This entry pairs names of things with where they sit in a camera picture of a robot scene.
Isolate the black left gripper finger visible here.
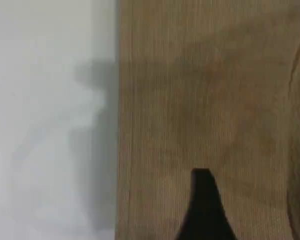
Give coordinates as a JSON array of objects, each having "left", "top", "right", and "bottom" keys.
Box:
[{"left": 174, "top": 167, "right": 241, "bottom": 240}]

